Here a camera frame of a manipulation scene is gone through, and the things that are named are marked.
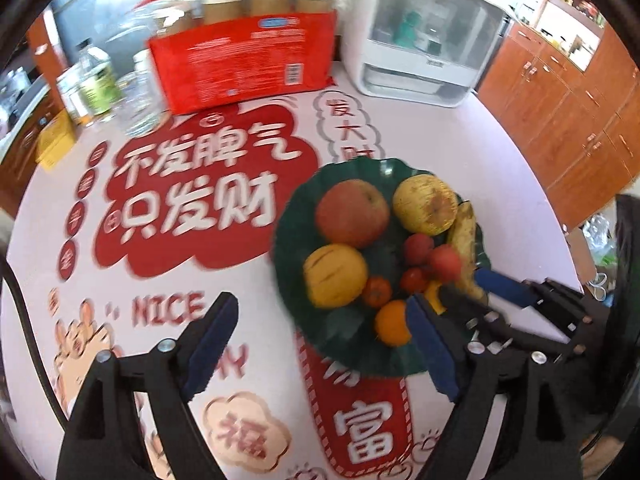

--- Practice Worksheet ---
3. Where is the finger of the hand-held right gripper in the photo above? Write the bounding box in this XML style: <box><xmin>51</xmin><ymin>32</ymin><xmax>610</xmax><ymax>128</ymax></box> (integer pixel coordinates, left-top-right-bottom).
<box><xmin>474</xmin><ymin>268</ymin><xmax>551</xmax><ymax>309</ymax></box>
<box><xmin>440</xmin><ymin>284</ymin><xmax>527</xmax><ymax>354</ymax></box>

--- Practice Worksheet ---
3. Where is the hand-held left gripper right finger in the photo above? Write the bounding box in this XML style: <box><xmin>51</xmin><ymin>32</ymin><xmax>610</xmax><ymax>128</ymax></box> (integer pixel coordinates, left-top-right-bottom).
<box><xmin>406</xmin><ymin>293</ymin><xmax>583</xmax><ymax>480</ymax></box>

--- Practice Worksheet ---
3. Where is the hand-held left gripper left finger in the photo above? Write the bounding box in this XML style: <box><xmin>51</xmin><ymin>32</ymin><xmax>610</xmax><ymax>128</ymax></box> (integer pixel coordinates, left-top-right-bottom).
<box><xmin>55</xmin><ymin>291</ymin><xmax>239</xmax><ymax>480</ymax></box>

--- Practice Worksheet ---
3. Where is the deep orange mandarin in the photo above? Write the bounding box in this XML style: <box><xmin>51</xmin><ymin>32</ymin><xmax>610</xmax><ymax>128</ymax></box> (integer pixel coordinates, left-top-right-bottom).
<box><xmin>375</xmin><ymin>300</ymin><xmax>413</xmax><ymax>347</ymax></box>

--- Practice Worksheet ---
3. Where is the small dark red fruit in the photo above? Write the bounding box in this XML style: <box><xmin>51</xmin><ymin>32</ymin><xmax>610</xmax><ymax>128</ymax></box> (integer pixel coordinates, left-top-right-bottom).
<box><xmin>429</xmin><ymin>245</ymin><xmax>463</xmax><ymax>281</ymax></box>

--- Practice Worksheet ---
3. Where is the red tomato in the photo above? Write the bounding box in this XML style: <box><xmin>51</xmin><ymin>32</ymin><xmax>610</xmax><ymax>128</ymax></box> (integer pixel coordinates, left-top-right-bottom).
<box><xmin>400</xmin><ymin>267</ymin><xmax>428</xmax><ymax>295</ymax></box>

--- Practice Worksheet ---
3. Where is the round red peach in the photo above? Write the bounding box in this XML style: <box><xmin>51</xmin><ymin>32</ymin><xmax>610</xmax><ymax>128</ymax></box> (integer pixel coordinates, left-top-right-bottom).
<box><xmin>404</xmin><ymin>234</ymin><xmax>435</xmax><ymax>266</ymax></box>

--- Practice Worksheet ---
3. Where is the small orange-red tomato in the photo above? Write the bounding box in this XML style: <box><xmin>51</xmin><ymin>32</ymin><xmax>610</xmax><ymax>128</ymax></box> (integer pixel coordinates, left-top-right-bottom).
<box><xmin>361</xmin><ymin>277</ymin><xmax>392</xmax><ymax>308</ymax></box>

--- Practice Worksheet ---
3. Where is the large speckled yellow pear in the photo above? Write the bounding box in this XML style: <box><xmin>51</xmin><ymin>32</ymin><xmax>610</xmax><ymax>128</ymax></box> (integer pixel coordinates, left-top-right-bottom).
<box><xmin>392</xmin><ymin>174</ymin><xmax>458</xmax><ymax>236</ymax></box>

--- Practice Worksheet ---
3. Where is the large red apple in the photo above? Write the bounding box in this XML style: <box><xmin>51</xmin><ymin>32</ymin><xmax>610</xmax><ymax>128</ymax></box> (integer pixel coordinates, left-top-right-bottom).
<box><xmin>315</xmin><ymin>179</ymin><xmax>391</xmax><ymax>250</ymax></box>

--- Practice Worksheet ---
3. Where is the green leaf-shaped plate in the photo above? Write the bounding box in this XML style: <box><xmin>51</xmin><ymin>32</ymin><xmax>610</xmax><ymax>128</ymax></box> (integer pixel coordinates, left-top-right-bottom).
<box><xmin>272</xmin><ymin>157</ymin><xmax>493</xmax><ymax>378</ymax></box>

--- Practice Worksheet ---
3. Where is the spotted yellow banana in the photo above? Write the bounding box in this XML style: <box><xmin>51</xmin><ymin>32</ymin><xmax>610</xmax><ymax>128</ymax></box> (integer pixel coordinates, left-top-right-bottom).
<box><xmin>446</xmin><ymin>201</ymin><xmax>488</xmax><ymax>301</ymax></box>

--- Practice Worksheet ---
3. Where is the cardboard box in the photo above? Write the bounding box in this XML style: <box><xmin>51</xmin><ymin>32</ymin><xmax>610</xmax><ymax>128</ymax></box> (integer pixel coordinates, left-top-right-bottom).
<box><xmin>567</xmin><ymin>225</ymin><xmax>608</xmax><ymax>291</ymax></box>

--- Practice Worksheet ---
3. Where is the printed red and white tablecloth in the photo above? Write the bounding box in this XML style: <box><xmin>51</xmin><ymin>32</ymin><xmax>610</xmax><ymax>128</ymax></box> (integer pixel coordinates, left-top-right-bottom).
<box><xmin>0</xmin><ymin>60</ymin><xmax>586</xmax><ymax>480</ymax></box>

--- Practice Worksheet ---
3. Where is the yellow striped pepino melon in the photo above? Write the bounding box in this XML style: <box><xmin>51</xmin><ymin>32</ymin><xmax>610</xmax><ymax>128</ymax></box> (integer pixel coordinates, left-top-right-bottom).
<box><xmin>303</xmin><ymin>244</ymin><xmax>369</xmax><ymax>308</ymax></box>

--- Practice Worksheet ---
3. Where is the white countertop appliance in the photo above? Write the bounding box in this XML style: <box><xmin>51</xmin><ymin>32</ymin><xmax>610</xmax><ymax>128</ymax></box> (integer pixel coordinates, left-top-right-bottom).
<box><xmin>340</xmin><ymin>0</ymin><xmax>513</xmax><ymax>108</ymax></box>

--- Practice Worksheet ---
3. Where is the clear glass cup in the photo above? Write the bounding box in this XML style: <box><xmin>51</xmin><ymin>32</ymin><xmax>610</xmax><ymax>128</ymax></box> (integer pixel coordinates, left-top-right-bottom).
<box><xmin>117</xmin><ymin>70</ymin><xmax>166</xmax><ymax>136</ymax></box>

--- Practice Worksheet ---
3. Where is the yellow box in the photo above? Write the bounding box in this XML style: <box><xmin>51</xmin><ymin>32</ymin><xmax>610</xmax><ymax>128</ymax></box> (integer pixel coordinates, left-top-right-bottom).
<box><xmin>36</xmin><ymin>110</ymin><xmax>76</xmax><ymax>170</ymax></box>

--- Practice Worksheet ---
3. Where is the wooden kitchen counter cabinet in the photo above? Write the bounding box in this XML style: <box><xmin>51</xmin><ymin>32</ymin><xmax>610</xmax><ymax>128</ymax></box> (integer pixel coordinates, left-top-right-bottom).
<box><xmin>0</xmin><ymin>95</ymin><xmax>61</xmax><ymax>201</ymax></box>

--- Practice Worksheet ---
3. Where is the red gift box with jars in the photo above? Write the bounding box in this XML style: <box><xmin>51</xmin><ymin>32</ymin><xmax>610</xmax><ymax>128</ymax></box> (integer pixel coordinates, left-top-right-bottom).
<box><xmin>135</xmin><ymin>0</ymin><xmax>358</xmax><ymax>116</ymax></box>

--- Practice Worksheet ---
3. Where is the green label glass bottle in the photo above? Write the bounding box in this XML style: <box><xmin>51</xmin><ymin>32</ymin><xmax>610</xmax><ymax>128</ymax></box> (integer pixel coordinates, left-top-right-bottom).
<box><xmin>77</xmin><ymin>42</ymin><xmax>123</xmax><ymax>116</ymax></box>

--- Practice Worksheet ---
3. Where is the brown wooden wall cabinet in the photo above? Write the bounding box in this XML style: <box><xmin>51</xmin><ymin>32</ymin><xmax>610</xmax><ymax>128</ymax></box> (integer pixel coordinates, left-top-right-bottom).
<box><xmin>480</xmin><ymin>0</ymin><xmax>640</xmax><ymax>231</ymax></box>

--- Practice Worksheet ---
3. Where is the black cable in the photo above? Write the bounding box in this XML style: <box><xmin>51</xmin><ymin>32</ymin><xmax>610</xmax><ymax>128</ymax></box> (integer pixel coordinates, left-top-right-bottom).
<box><xmin>0</xmin><ymin>257</ymin><xmax>68</xmax><ymax>423</ymax></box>

